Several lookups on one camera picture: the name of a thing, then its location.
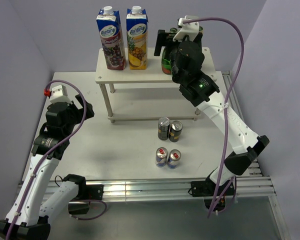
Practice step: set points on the silver blue energy can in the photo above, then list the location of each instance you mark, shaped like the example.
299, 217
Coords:
161, 156

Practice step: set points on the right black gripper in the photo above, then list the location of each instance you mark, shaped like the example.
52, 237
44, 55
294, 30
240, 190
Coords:
163, 39

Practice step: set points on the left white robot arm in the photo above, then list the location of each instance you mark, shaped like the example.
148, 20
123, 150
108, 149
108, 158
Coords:
30, 218

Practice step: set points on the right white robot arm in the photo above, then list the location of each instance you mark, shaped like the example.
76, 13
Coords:
206, 96

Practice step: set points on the aluminium rail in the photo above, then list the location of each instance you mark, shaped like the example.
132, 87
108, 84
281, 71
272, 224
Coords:
174, 189
254, 169

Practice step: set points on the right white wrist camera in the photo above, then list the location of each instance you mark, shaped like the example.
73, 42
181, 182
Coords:
186, 29

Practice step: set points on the dark can yellow label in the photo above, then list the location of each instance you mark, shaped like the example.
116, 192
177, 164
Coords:
175, 131

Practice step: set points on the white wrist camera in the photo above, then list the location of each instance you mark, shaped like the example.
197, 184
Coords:
186, 29
57, 94

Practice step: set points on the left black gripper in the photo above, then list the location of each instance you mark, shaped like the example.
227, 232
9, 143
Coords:
79, 112

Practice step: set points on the dark can open top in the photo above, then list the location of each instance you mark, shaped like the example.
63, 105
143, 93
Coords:
163, 128

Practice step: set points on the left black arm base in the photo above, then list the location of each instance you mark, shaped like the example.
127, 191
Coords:
92, 192

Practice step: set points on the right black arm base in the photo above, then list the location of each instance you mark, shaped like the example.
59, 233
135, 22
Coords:
205, 188

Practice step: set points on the white two-tier shelf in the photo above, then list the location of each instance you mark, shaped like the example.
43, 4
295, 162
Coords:
142, 95

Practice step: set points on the grape juice carton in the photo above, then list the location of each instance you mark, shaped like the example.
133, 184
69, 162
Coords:
111, 37

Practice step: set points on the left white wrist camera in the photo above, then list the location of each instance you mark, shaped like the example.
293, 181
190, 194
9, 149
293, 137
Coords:
57, 94

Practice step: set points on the aluminium rail right side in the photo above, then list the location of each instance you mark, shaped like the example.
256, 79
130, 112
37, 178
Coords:
254, 169

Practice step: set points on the aluminium rail front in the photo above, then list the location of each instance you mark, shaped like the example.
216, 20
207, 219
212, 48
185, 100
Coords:
174, 189

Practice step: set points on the pineapple juice carton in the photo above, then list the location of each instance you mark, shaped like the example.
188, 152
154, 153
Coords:
137, 37

